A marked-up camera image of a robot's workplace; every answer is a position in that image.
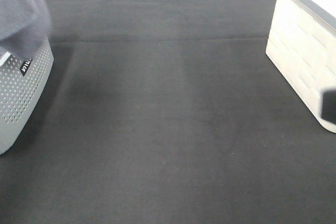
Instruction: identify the grey-blue microfibre towel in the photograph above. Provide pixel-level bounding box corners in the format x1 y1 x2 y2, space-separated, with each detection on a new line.
1 0 51 60

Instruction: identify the black table mat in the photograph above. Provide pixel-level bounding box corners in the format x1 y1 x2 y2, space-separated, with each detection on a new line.
1 0 335 223

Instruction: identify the grey perforated laundry basket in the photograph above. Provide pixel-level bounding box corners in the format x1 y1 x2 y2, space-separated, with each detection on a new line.
1 40 54 154

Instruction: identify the white storage box grey rim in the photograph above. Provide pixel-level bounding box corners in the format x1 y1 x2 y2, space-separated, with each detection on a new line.
266 0 335 132

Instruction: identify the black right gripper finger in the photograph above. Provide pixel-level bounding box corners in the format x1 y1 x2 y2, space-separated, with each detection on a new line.
321 89 336 124

